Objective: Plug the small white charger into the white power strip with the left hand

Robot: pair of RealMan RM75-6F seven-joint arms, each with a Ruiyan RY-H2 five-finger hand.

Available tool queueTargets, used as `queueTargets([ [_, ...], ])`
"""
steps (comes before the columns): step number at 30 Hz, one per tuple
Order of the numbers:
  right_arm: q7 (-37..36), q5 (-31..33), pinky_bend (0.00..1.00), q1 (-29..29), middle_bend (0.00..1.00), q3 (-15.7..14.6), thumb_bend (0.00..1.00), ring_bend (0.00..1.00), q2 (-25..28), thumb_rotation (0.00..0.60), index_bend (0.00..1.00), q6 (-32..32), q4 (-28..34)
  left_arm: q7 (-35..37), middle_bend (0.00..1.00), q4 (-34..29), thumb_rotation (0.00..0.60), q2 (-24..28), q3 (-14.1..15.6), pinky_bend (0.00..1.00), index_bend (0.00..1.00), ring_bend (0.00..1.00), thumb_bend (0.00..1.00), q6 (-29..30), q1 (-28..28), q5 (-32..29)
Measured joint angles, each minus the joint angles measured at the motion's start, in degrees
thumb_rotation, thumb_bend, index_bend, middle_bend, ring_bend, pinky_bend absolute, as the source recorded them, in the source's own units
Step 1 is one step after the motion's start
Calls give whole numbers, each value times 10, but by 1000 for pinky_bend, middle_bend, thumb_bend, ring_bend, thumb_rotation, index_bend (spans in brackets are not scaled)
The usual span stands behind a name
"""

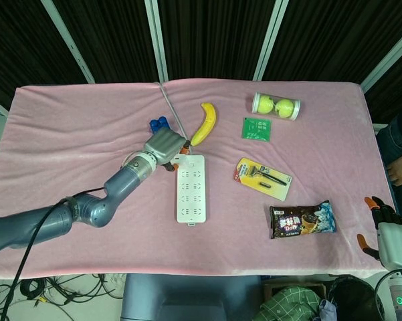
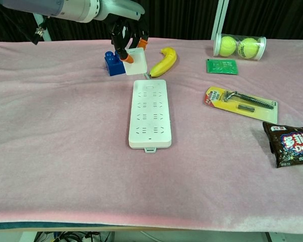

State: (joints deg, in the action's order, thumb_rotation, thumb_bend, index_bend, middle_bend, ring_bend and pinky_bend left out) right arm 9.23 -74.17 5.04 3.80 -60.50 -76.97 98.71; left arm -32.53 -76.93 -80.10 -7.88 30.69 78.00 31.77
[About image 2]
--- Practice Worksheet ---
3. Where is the white aluminium frame post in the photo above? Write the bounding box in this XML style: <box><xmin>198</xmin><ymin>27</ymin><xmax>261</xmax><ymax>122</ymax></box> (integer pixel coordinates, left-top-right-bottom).
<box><xmin>32</xmin><ymin>14</ymin><xmax>51</xmax><ymax>41</ymax></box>
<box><xmin>211</xmin><ymin>0</ymin><xmax>230</xmax><ymax>40</ymax></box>

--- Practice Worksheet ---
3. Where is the blue toy brick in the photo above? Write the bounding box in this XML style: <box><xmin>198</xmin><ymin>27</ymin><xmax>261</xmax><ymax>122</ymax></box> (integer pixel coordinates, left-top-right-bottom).
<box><xmin>104</xmin><ymin>51</ymin><xmax>127</xmax><ymax>77</ymax></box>

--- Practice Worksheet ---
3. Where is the plain yellow tennis ball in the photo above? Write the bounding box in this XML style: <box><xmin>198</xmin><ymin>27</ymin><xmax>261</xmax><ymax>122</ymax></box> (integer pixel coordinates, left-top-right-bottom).
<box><xmin>218</xmin><ymin>35</ymin><xmax>237</xmax><ymax>56</ymax></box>

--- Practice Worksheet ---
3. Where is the black floor cable tangle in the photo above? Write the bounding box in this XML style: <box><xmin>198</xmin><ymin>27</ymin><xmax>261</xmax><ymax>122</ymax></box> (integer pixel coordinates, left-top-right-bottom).
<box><xmin>35</xmin><ymin>230</ymin><xmax>114</xmax><ymax>242</ymax></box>

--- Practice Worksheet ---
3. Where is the yellow banana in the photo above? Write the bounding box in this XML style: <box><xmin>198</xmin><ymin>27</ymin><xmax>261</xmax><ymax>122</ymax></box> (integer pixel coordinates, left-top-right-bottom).
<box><xmin>149</xmin><ymin>47</ymin><xmax>178</xmax><ymax>78</ymax></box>

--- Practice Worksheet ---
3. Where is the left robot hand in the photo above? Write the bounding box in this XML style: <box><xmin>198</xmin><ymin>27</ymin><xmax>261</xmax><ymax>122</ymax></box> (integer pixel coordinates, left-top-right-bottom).
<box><xmin>98</xmin><ymin>0</ymin><xmax>150</xmax><ymax>64</ymax></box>

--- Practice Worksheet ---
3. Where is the black pleated curtain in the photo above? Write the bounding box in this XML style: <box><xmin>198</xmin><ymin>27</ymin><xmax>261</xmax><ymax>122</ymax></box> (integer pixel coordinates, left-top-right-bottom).
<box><xmin>0</xmin><ymin>0</ymin><xmax>303</xmax><ymax>42</ymax></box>

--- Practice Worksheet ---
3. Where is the pink table cloth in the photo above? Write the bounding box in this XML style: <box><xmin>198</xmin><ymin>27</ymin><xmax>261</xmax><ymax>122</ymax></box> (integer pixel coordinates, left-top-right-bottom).
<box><xmin>0</xmin><ymin>37</ymin><xmax>303</xmax><ymax>230</ymax></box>

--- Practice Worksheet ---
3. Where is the brown chocolate snack bag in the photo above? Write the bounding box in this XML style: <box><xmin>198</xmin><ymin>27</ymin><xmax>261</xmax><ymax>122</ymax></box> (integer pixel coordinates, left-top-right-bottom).
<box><xmin>262</xmin><ymin>121</ymin><xmax>303</xmax><ymax>169</ymax></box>

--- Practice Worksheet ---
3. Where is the green sachet packet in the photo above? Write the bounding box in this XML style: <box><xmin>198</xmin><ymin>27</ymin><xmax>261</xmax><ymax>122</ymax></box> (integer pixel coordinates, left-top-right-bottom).
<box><xmin>206</xmin><ymin>58</ymin><xmax>239</xmax><ymax>76</ymax></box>

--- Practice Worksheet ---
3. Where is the printed yellow tennis ball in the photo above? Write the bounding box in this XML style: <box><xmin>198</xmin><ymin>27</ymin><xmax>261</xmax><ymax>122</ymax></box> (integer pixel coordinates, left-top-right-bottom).
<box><xmin>237</xmin><ymin>37</ymin><xmax>260</xmax><ymax>59</ymax></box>

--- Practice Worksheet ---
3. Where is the white charger cube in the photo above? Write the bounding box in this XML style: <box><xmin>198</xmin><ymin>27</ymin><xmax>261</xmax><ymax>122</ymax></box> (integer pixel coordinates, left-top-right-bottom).
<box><xmin>123</xmin><ymin>47</ymin><xmax>148</xmax><ymax>76</ymax></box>

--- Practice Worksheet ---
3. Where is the razor in yellow blister pack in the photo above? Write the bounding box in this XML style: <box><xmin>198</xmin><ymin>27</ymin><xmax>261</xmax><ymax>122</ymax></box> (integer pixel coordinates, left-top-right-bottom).
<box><xmin>203</xmin><ymin>86</ymin><xmax>279</xmax><ymax>125</ymax></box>

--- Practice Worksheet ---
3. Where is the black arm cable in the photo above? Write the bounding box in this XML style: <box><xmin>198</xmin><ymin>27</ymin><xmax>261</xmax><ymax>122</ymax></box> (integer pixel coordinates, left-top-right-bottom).
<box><xmin>27</xmin><ymin>15</ymin><xmax>51</xmax><ymax>46</ymax></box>

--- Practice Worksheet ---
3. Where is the clear tennis ball tube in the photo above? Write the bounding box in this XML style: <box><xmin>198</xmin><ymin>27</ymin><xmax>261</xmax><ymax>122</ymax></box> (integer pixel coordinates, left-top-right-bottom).
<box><xmin>213</xmin><ymin>33</ymin><xmax>267</xmax><ymax>62</ymax></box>

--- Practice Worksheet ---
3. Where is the white power strip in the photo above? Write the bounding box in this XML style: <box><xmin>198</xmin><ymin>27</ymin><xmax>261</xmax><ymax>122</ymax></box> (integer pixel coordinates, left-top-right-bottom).
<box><xmin>128</xmin><ymin>79</ymin><xmax>172</xmax><ymax>154</ymax></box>

